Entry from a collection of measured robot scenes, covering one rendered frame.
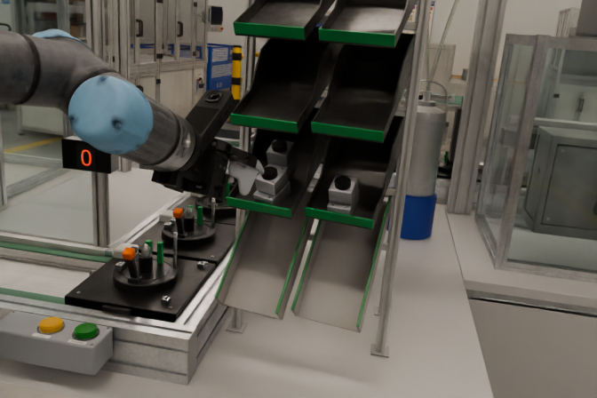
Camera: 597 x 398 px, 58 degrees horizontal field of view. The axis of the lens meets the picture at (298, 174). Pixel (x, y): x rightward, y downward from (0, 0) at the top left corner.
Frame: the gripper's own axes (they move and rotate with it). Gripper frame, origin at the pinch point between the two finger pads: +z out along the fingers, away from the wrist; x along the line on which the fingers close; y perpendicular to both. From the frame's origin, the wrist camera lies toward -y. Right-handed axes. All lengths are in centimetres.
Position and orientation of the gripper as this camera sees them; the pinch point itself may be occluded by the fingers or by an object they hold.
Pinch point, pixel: (235, 163)
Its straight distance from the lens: 88.7
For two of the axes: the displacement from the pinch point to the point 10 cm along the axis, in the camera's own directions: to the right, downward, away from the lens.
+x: 9.4, 1.6, -3.1
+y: -2.1, 9.7, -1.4
